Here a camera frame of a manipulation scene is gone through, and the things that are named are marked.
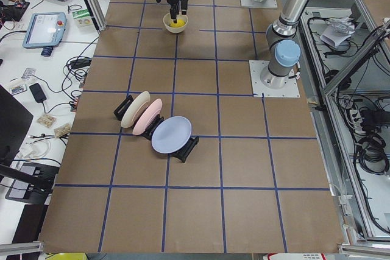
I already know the cream ceramic bowl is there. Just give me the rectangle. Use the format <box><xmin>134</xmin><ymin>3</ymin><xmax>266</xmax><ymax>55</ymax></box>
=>
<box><xmin>163</xmin><ymin>13</ymin><xmax>188</xmax><ymax>33</ymax></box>

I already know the green white carton box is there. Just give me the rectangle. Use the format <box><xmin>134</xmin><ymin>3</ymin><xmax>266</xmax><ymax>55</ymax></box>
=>
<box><xmin>72</xmin><ymin>9</ymin><xmax>93</xmax><ymax>27</ymax></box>

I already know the cream plate in rack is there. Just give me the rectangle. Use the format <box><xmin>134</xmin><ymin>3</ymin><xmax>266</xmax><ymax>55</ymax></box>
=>
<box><xmin>121</xmin><ymin>91</ymin><xmax>151</xmax><ymax>128</ymax></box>

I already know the pink plate in rack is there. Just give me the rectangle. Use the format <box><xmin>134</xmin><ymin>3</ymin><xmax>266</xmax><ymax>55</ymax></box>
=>
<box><xmin>132</xmin><ymin>99</ymin><xmax>163</xmax><ymax>135</ymax></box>

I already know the black power adapter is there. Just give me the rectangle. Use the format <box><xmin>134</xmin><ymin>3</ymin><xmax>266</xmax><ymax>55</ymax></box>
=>
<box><xmin>69</xmin><ymin>58</ymin><xmax>91</xmax><ymax>70</ymax></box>

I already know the light blue plate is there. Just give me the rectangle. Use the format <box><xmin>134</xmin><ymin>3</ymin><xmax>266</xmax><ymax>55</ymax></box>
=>
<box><xmin>152</xmin><ymin>116</ymin><xmax>192</xmax><ymax>153</ymax></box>

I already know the teach pendant near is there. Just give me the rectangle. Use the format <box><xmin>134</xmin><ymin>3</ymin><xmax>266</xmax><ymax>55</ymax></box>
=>
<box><xmin>23</xmin><ymin>12</ymin><xmax>67</xmax><ymax>49</ymax></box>

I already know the black plate rack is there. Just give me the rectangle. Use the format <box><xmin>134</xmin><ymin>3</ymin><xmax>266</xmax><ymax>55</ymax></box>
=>
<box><xmin>113</xmin><ymin>96</ymin><xmax>199</xmax><ymax>163</ymax></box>

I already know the crumpled white paper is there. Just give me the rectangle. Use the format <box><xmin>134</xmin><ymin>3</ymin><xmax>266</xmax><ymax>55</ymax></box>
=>
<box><xmin>320</xmin><ymin>17</ymin><xmax>355</xmax><ymax>47</ymax></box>

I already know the black phone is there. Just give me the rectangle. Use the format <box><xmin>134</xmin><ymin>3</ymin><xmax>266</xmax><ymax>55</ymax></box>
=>
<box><xmin>29</xmin><ymin>83</ymin><xmax>47</xmax><ymax>103</ymax></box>

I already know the black monitor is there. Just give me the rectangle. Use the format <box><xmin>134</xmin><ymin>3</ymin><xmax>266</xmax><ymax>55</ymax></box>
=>
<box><xmin>0</xmin><ymin>86</ymin><xmax>33</xmax><ymax>166</ymax></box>

